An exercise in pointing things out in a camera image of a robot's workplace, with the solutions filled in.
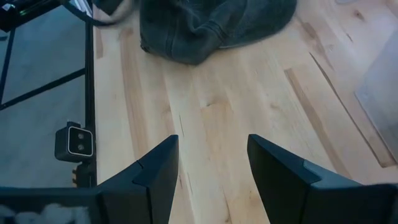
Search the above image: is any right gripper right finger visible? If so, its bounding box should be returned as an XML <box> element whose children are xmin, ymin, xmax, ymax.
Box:
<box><xmin>247</xmin><ymin>133</ymin><xmax>398</xmax><ymax>224</ymax></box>

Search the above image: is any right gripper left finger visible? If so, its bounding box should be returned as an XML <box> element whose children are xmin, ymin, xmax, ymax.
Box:
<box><xmin>95</xmin><ymin>134</ymin><xmax>180</xmax><ymax>224</ymax></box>

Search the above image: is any dark grey denim cap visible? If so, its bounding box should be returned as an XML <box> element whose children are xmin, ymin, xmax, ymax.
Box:
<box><xmin>139</xmin><ymin>0</ymin><xmax>299</xmax><ymax>66</ymax></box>

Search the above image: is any small black depth camera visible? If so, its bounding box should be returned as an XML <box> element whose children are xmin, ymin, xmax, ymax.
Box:
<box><xmin>54</xmin><ymin>121</ymin><xmax>95</xmax><ymax>164</ymax></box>

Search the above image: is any black table frame rail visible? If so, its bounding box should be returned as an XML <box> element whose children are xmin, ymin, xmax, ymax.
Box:
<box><xmin>83</xmin><ymin>15</ymin><xmax>98</xmax><ymax>187</ymax></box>

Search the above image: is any black frame crossbar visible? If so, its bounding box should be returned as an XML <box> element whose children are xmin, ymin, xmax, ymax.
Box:
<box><xmin>0</xmin><ymin>67</ymin><xmax>87</xmax><ymax>111</ymax></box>

